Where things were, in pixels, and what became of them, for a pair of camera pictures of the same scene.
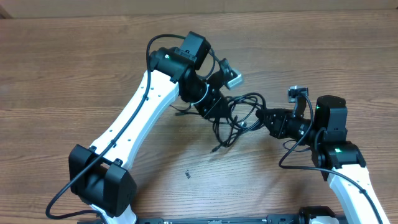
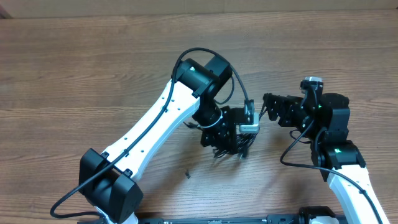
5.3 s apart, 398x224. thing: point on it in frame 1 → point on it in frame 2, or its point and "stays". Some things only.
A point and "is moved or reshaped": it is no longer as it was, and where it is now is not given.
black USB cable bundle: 247,112 is moved or reshaped
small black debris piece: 187,175 stays
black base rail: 278,218 stays
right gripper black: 278,123 → 294,109
